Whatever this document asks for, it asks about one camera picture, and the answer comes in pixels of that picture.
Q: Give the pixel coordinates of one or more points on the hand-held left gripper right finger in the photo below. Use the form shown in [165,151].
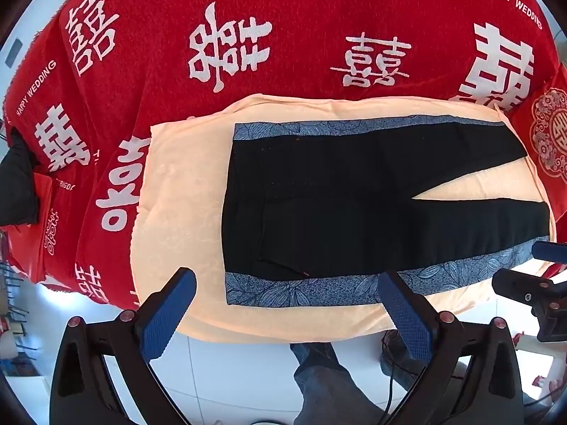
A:
[405,314]

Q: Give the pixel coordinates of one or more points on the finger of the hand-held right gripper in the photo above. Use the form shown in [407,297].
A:
[549,251]
[522,287]

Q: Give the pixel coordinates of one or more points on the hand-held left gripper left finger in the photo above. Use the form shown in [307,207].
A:
[166,318]

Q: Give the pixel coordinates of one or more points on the black pants with blue trim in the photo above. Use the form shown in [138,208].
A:
[336,199]

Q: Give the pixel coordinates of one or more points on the person's leg in jeans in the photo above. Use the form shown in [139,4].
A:
[323,380]

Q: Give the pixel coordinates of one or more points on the red pillow with round print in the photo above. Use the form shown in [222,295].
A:
[547,133]

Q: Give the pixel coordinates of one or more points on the peach towel blanket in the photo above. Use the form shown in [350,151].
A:
[181,195]

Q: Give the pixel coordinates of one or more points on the black cloth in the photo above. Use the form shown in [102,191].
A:
[15,181]

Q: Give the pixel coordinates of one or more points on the red printed blanket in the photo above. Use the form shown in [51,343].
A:
[310,31]

